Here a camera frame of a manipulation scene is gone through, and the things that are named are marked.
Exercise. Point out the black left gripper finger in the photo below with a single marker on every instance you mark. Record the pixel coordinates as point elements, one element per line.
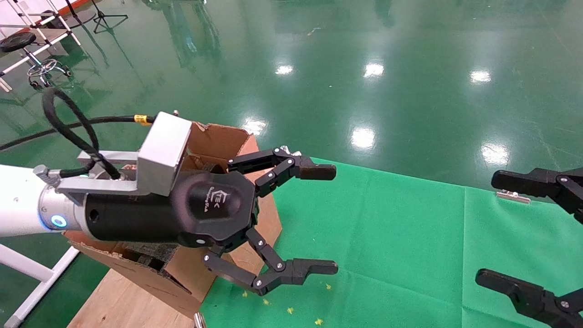
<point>296,271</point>
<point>314,172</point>

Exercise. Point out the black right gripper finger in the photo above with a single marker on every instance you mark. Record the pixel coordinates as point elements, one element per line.
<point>528,298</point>
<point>537,182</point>

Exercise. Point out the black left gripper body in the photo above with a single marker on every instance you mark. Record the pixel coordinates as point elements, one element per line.
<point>214,205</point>

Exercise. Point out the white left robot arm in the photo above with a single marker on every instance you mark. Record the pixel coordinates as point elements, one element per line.
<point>23,200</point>

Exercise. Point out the large open cardboard carton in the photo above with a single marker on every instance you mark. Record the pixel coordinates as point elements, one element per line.
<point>150,287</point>

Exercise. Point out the black foam insert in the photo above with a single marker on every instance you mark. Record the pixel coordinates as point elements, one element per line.
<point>145,257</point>

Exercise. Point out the green table cloth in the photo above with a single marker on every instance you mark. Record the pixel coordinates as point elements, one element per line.
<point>387,237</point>

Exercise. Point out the black tripod stand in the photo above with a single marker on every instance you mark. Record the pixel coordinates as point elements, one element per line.
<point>104,16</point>

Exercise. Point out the black curved pole stand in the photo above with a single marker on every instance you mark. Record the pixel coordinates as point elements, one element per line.
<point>75,19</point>

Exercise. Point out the black seat swivel stool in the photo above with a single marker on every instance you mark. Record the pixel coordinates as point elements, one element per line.
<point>17,41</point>

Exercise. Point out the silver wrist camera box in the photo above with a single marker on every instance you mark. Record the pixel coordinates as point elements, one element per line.
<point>164,150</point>

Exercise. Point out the white metal floor frame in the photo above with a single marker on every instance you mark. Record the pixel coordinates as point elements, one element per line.
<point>23,264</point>

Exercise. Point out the white frame table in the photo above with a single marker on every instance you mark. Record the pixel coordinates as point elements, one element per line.
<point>57,39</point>

